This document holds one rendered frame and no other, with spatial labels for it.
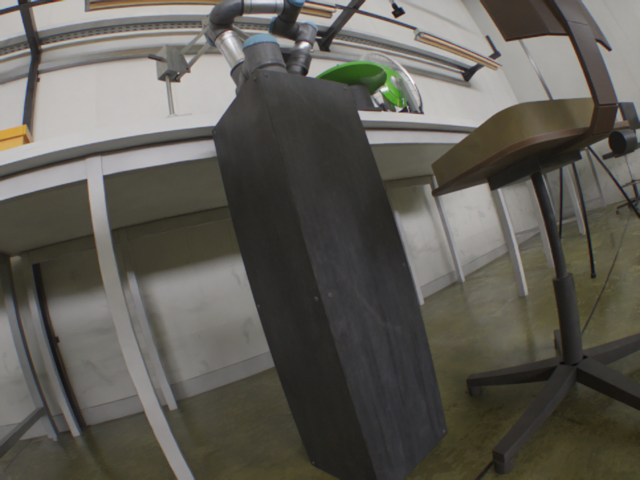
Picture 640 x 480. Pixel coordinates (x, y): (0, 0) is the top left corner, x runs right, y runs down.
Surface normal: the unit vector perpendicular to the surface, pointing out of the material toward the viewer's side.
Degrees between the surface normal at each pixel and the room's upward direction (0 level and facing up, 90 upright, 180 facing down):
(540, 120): 90
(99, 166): 90
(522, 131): 90
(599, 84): 99
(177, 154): 90
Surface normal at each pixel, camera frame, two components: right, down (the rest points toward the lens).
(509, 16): -0.23, 0.00
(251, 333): 0.47, -0.20
